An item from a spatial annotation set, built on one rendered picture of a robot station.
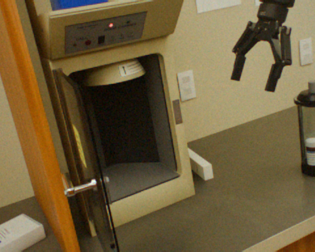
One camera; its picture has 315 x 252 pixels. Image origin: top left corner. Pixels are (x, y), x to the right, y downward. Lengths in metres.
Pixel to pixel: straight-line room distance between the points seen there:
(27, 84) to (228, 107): 1.05
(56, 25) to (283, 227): 0.68
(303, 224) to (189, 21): 0.89
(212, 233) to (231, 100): 0.84
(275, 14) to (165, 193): 0.56
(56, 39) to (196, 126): 0.90
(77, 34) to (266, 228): 0.63
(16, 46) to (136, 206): 0.53
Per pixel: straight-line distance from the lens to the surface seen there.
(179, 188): 1.18
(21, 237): 1.15
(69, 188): 0.75
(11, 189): 1.49
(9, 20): 0.87
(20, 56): 0.88
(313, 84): 1.21
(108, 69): 1.05
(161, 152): 1.24
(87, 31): 0.92
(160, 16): 0.99
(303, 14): 1.97
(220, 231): 1.04
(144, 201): 1.14
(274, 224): 1.05
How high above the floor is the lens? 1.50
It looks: 16 degrees down
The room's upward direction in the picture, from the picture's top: 10 degrees counter-clockwise
